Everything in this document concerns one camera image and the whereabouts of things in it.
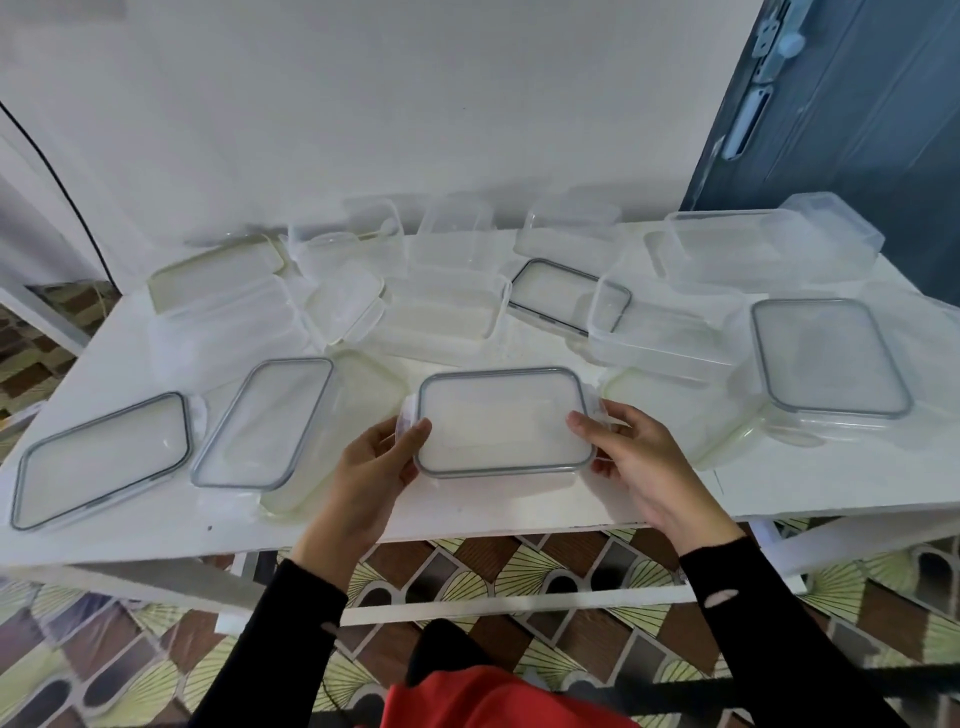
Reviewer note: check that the person's right forearm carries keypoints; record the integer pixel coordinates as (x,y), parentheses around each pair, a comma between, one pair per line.
(772,637)

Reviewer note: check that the green-rimmed container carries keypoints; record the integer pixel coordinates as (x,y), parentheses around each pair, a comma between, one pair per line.
(352,405)

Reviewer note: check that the small green-rimmed clear lid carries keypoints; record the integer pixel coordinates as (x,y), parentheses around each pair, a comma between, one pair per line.
(341,304)

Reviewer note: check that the large grey-rimmed clear lid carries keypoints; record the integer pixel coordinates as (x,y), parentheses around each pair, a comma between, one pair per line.
(259,424)
(97,457)
(829,356)

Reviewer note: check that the black trousers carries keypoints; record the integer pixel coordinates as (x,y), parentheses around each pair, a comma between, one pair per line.
(450,649)

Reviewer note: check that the medium grey-rimmed clear lid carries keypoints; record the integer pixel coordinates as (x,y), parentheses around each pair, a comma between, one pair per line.
(502,424)
(547,292)

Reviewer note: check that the square green-rimmed clear lid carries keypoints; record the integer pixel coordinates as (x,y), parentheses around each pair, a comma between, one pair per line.
(675,412)

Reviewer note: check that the red garment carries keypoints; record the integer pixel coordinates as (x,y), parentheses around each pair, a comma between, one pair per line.
(487,705)

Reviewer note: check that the white door frame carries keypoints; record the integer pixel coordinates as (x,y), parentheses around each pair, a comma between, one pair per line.
(37,319)

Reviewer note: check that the blue-grey door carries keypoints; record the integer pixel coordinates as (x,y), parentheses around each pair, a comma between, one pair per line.
(862,150)

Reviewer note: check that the person's right hand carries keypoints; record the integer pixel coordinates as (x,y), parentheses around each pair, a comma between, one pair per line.
(652,472)

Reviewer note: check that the light blue door latch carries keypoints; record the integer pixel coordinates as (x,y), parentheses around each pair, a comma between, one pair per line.
(772,37)

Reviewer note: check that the person's left hand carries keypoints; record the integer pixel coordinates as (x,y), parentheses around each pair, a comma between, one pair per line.
(367,487)

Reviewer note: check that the white table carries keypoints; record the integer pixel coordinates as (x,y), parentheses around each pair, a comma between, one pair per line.
(825,484)

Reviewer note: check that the green-lidded container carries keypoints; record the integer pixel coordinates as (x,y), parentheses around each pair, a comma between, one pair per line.
(442,315)

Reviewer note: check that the person's left forearm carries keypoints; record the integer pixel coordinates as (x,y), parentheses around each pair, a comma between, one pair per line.
(270,645)

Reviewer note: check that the small clear container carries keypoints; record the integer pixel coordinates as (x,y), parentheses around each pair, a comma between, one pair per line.
(570,240)

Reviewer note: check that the large green-rimmed clear lid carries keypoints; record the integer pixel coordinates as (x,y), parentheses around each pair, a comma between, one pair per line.
(214,274)

